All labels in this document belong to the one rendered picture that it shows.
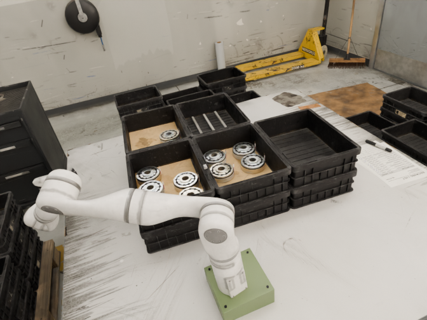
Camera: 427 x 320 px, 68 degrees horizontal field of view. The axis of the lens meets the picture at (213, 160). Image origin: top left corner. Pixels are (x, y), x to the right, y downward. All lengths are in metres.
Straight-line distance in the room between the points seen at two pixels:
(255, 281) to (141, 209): 0.45
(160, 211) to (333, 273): 0.64
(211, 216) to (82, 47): 3.76
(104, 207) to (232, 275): 0.41
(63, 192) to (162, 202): 0.25
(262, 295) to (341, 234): 0.43
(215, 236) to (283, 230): 0.52
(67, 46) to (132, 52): 0.76
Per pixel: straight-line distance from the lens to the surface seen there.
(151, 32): 4.41
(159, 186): 1.30
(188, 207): 0.85
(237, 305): 1.03
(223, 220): 0.79
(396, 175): 1.62
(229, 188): 1.13
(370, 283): 1.20
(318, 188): 1.36
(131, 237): 1.37
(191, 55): 4.60
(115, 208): 0.83
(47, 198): 0.88
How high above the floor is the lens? 1.66
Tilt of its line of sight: 35 degrees down
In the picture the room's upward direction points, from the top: 8 degrees counter-clockwise
